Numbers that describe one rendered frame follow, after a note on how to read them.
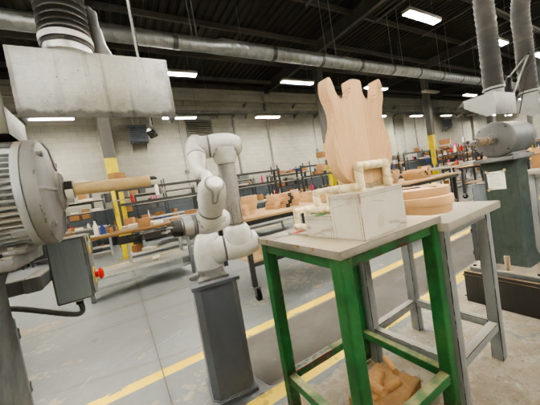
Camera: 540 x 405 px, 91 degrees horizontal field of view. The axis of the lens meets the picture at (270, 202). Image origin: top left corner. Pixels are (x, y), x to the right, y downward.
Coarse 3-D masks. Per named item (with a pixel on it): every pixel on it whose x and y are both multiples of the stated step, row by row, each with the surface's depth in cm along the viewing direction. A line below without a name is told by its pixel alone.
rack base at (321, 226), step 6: (306, 216) 117; (312, 216) 114; (318, 216) 111; (324, 216) 108; (330, 216) 105; (306, 222) 118; (312, 222) 114; (318, 222) 111; (324, 222) 108; (330, 222) 105; (312, 228) 115; (318, 228) 112; (324, 228) 109; (330, 228) 106; (312, 234) 116; (318, 234) 112; (324, 234) 110; (330, 234) 106
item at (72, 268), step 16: (64, 240) 82; (80, 240) 84; (48, 256) 80; (64, 256) 82; (80, 256) 84; (64, 272) 81; (80, 272) 83; (64, 288) 81; (80, 288) 83; (64, 304) 81; (80, 304) 86
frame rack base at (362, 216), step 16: (368, 192) 95; (384, 192) 100; (400, 192) 106; (336, 208) 102; (352, 208) 95; (368, 208) 94; (384, 208) 100; (400, 208) 105; (336, 224) 103; (352, 224) 96; (368, 224) 94; (384, 224) 99; (400, 224) 105
